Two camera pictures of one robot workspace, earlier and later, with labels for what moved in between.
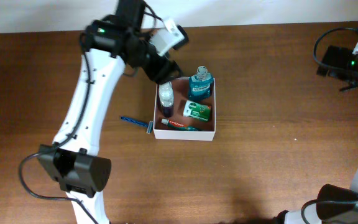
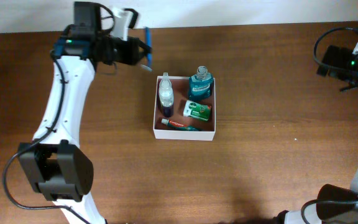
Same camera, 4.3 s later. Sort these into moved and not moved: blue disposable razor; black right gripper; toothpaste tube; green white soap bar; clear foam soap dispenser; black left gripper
Moved: blue disposable razor; black left gripper
Not moved: black right gripper; green white soap bar; toothpaste tube; clear foam soap dispenser
